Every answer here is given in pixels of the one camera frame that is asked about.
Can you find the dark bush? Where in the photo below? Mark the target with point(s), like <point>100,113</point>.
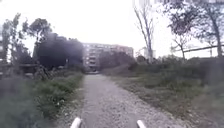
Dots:
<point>113,60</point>

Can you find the red brick building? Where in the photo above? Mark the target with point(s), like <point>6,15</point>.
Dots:
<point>91,53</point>

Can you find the grey gravel path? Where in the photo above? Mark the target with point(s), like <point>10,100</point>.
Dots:
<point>106,100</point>

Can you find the white building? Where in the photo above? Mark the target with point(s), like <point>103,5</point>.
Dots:
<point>148,52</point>

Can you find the bare tall tree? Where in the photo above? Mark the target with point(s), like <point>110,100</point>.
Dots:
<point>146,26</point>

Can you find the dark dense tree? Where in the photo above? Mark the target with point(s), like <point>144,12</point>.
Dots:
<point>58,51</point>

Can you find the overgrown grassy bank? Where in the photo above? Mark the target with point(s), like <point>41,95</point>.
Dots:
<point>173,83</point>

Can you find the robot's own part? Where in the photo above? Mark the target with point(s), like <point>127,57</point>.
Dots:
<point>141,124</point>
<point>76,123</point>

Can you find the grass verge with weeds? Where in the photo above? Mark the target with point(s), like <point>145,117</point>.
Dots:
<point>46,95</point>

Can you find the pale railing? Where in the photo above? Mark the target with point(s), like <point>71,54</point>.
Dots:
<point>200,48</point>

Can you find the leafy trees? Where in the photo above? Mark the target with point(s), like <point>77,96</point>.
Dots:
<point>200,23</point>

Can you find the row of trees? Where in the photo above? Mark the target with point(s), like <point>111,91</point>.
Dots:
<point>15,40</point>

